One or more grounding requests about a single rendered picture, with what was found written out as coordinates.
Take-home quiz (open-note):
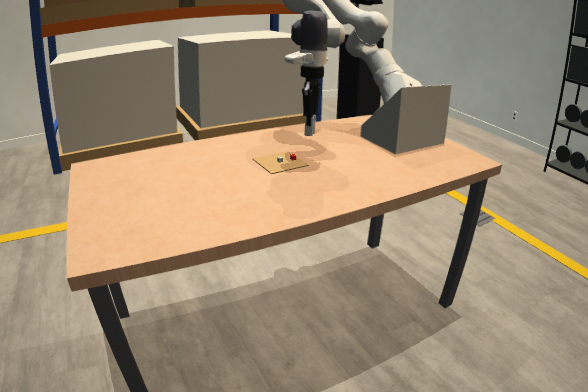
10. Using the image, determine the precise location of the tan flat mat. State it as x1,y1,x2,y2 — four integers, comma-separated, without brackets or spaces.
252,151,308,174

